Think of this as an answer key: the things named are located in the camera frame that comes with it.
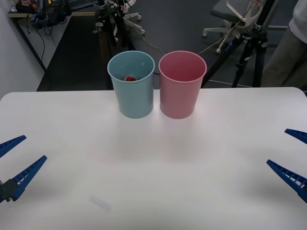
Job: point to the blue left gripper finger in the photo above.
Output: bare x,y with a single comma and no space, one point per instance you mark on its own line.
26,176
12,143

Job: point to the pale blue plastic bin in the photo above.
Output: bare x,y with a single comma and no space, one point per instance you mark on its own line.
134,100

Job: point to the black tripod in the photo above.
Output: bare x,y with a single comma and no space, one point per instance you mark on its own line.
120,28
259,24

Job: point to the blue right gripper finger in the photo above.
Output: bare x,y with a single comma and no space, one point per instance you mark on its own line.
299,136
295,184

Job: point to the person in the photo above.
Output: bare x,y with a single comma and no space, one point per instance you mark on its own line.
280,62

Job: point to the red drink can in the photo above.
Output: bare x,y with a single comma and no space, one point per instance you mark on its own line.
129,78

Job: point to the white office chair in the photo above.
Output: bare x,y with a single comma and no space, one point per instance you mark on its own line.
223,9

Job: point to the pink plastic bin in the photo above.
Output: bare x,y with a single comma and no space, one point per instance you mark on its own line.
180,100

